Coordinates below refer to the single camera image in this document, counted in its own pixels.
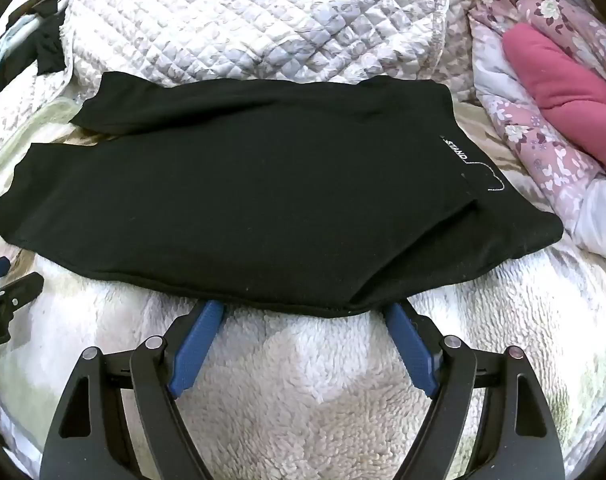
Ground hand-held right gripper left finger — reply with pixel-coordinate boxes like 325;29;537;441
40;300;226;480

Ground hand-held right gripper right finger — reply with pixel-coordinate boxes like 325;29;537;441
385;300;566;480

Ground pink floral quilt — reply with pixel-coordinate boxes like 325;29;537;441
467;0;606;267

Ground light blue cloth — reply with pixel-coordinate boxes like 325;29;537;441
0;14;40;103

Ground black pants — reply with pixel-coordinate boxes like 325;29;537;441
0;71;564;319

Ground printed fleece blanket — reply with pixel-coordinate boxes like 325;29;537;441
0;95;606;480

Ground white quilted bedspread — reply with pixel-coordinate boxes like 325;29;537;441
0;0;488;161

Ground pink pillow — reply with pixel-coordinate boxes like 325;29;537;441
502;22;606;170

